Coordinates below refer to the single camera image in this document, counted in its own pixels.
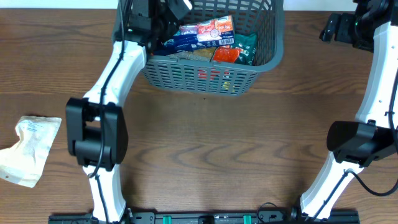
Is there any Kleenex tissue multipack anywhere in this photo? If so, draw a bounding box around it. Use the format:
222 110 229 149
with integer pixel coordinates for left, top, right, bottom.
153 16 234 56

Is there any grey plastic basket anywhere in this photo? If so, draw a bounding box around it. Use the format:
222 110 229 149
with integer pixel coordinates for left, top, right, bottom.
113 1 284 96

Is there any red tan pasta packet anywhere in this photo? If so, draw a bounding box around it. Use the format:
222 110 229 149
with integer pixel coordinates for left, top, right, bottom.
169 45 246 64

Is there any green Nescafe coffee bag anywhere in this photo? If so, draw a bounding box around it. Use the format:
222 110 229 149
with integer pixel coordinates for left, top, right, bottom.
231 33 257 65

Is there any beige paper pouch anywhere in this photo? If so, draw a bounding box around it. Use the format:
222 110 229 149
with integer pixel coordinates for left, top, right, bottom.
1 116 62 188

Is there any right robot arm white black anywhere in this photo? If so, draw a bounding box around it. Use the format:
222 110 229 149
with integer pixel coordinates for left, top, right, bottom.
290 0 397 223

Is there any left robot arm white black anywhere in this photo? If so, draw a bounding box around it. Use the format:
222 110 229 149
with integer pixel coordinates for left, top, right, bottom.
65 0 193 223

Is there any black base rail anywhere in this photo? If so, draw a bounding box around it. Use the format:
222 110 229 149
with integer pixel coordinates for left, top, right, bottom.
47 209 361 224

